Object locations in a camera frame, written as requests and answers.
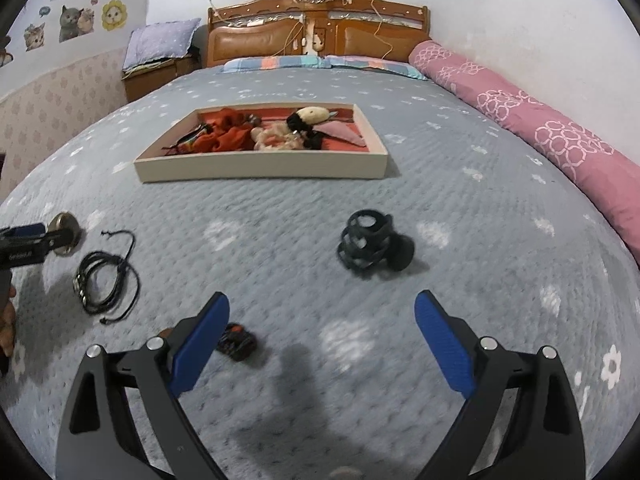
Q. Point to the patterned hair claw clip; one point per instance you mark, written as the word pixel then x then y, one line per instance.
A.
pixel 187 144

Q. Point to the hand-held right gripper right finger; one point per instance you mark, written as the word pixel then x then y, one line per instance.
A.
pixel 445 340

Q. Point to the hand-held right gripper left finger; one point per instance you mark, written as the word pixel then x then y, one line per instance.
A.
pixel 200 345

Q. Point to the striped pillow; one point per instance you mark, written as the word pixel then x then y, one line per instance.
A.
pixel 270 64
pixel 380 66

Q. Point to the white power strip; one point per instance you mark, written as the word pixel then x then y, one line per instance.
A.
pixel 256 21

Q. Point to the bear hat cat sticker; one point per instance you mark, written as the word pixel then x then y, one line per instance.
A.
pixel 4 52

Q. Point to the wooden bed headboard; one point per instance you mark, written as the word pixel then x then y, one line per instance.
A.
pixel 240 45

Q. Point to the person's left hand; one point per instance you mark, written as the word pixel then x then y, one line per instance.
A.
pixel 6 327

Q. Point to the pink rolled quilt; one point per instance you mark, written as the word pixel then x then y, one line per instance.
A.
pixel 550 130

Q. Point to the grey flower print blanket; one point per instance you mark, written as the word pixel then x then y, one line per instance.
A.
pixel 310 285

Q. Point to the blue dotted cushion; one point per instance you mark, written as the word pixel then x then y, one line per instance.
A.
pixel 160 40

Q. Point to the cream jewelry tray red lining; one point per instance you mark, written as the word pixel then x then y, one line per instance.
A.
pixel 260 170

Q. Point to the beige scrunchie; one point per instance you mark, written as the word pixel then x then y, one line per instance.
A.
pixel 272 135

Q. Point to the orange scrunchie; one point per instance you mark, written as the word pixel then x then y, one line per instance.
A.
pixel 230 137

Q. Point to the large black hair claw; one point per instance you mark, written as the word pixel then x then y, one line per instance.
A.
pixel 352 250

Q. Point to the small dark red bead ornament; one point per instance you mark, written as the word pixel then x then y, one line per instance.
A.
pixel 237 342

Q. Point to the yellow mane cat sticker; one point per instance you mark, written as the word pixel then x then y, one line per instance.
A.
pixel 114 15

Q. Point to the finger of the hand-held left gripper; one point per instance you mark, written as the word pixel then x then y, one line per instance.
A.
pixel 25 231

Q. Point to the small tabby cat sticker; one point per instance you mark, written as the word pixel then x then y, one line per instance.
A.
pixel 35 36

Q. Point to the black scrunchie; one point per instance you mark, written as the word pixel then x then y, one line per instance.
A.
pixel 400 252

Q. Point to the grey cat sticker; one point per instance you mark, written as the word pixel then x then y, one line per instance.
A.
pixel 72 22

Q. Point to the wooden nightstand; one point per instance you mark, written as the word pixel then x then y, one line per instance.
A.
pixel 150 80

